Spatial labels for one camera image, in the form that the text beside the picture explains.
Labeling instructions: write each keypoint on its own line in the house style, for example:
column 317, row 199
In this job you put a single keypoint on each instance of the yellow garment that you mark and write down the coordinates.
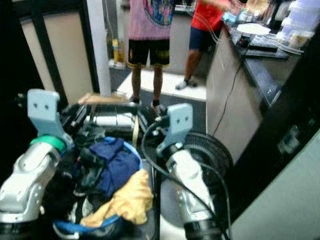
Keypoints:
column 130, row 200

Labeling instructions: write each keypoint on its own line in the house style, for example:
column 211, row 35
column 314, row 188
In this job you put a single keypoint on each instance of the clear plastic containers stack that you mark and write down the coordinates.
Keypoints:
column 302, row 22

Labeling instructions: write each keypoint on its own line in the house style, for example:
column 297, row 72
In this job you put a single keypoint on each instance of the black garment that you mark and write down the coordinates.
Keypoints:
column 87, row 170

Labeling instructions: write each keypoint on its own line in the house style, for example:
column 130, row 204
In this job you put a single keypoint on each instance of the black round fan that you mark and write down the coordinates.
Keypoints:
column 215, row 150

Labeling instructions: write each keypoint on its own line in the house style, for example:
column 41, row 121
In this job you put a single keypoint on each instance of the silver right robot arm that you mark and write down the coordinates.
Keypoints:
column 192, row 195

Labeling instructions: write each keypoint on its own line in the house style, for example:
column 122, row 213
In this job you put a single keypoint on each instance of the black cart frame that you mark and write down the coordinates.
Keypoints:
column 145, row 120

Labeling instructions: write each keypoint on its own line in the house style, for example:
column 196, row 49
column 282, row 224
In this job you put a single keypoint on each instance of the beige black-framed door panel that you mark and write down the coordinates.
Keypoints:
column 65, row 50

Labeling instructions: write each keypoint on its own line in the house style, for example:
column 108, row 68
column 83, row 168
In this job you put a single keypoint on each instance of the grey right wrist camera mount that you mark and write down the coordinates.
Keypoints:
column 180, row 125

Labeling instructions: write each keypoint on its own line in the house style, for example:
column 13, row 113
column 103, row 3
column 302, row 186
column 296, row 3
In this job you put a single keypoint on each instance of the white plate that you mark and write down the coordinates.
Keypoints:
column 254, row 29

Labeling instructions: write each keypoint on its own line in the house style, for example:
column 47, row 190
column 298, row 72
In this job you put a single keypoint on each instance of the navy blue garment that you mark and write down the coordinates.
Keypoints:
column 120, row 167

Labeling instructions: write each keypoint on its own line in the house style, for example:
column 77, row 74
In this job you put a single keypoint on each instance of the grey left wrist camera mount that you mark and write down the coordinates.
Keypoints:
column 44, row 112

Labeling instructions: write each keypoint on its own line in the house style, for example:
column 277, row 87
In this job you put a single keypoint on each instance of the person in pink shirt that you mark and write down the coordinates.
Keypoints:
column 147, row 25

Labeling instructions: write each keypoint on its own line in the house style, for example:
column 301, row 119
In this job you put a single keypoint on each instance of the blue plastic laundry basket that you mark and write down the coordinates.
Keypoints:
column 75, row 231

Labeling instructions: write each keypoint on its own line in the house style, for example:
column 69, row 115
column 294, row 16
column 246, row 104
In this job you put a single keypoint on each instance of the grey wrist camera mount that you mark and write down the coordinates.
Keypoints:
column 180, row 125
column 44, row 112

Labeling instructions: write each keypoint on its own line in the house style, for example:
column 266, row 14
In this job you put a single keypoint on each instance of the person in red shirt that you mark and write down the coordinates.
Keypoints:
column 205, row 17

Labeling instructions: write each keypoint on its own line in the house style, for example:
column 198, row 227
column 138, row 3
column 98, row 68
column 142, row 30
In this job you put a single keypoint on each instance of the dark-topped beige counter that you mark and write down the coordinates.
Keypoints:
column 230, row 95

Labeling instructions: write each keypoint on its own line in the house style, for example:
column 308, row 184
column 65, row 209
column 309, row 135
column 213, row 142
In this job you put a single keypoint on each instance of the yellow bottle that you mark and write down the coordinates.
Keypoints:
column 118, row 50

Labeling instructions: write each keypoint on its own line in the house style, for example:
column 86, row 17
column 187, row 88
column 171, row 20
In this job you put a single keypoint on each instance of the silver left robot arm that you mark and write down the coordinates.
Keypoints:
column 25, row 190

